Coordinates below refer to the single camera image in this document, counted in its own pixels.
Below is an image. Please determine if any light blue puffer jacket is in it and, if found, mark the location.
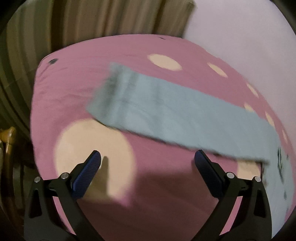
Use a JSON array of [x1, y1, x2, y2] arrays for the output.
[[87, 64, 295, 233]]

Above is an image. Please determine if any striped green brown curtain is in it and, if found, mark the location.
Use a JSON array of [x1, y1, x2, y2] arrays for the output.
[[1, 1, 196, 136]]

